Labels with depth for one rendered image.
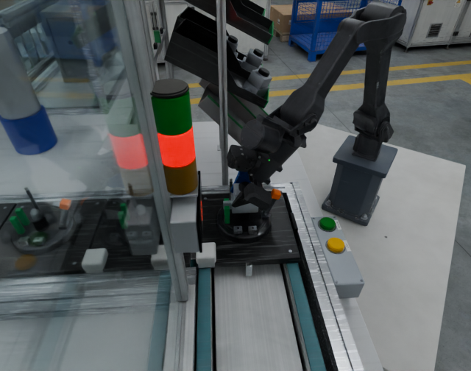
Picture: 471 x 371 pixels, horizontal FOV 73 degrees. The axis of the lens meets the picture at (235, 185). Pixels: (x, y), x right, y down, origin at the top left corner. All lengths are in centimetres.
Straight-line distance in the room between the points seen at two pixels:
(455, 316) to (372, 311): 126
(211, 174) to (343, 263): 59
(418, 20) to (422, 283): 514
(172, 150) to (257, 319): 44
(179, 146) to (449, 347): 176
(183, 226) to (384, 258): 65
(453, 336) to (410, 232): 103
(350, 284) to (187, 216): 43
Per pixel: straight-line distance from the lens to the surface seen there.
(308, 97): 66
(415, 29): 588
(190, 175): 46
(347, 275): 78
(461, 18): 634
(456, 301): 217
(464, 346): 204
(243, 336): 72
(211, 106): 89
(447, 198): 128
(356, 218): 104
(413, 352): 86
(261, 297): 77
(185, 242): 50
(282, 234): 81
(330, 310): 73
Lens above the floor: 157
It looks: 40 degrees down
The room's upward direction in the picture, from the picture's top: straight up
